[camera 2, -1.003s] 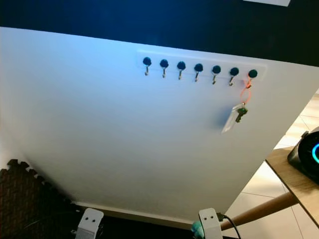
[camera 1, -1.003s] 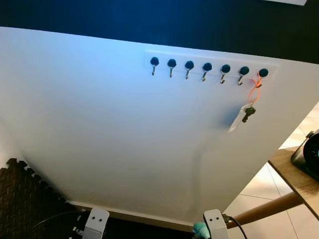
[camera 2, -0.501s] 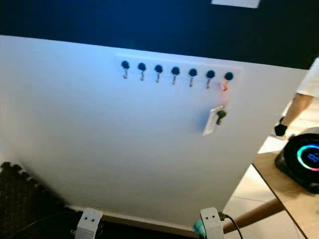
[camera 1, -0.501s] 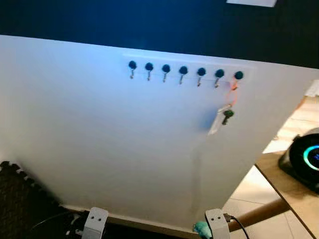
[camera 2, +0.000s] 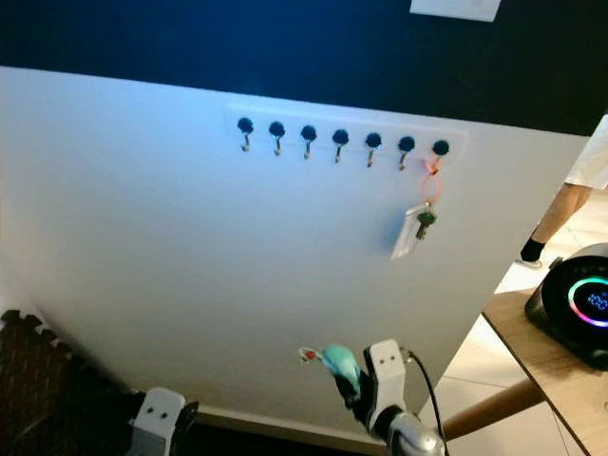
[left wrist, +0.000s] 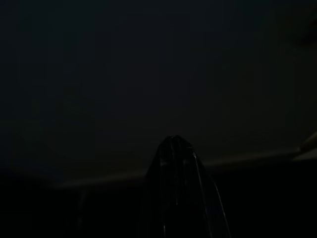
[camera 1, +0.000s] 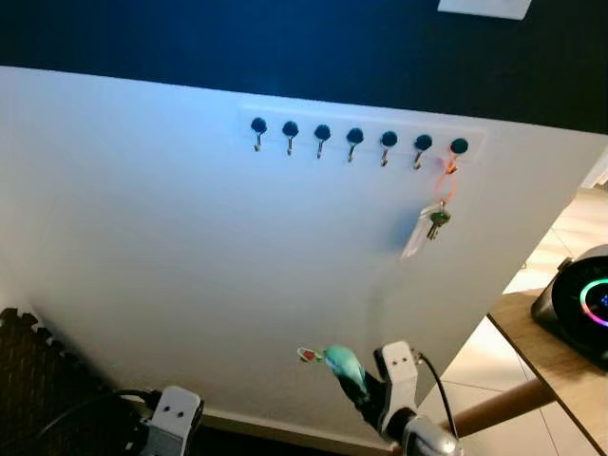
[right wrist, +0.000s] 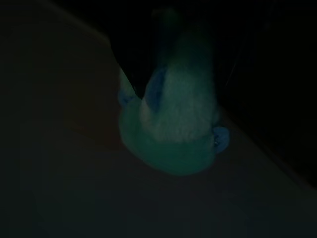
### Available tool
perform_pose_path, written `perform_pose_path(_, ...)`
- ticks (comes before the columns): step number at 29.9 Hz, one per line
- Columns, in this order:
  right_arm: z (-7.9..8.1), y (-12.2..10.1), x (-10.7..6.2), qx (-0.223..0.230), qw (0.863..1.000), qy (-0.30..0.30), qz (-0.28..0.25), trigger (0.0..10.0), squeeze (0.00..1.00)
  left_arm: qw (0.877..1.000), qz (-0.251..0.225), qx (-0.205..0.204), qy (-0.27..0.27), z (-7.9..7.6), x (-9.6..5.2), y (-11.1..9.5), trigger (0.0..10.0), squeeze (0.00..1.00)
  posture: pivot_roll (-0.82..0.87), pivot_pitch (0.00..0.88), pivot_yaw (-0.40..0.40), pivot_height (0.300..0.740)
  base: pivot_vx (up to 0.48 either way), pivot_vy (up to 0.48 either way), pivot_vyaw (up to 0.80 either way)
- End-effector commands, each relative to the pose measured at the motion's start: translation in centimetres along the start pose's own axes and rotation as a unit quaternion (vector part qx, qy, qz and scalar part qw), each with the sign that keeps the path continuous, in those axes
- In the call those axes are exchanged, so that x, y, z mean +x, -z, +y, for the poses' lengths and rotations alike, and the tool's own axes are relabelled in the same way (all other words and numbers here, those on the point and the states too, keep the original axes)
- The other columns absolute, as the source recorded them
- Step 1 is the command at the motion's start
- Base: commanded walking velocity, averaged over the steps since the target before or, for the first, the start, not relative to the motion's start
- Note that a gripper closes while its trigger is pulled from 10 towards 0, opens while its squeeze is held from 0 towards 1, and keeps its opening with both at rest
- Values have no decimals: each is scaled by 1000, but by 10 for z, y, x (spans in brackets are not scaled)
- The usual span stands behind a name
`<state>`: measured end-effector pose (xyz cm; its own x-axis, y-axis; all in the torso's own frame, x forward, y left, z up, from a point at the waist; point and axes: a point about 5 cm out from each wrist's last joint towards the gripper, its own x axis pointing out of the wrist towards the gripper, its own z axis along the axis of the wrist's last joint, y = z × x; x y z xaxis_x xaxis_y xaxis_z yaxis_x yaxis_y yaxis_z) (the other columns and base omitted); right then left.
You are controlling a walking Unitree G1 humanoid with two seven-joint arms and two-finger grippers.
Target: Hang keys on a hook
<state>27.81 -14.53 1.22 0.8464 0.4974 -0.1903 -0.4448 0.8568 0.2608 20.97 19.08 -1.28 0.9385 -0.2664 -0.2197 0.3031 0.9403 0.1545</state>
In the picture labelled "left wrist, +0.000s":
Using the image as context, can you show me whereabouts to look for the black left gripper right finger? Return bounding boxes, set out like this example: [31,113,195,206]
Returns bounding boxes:
[166,134,232,238]

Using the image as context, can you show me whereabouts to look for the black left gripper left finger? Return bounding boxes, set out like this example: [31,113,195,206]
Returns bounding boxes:
[138,135,178,238]

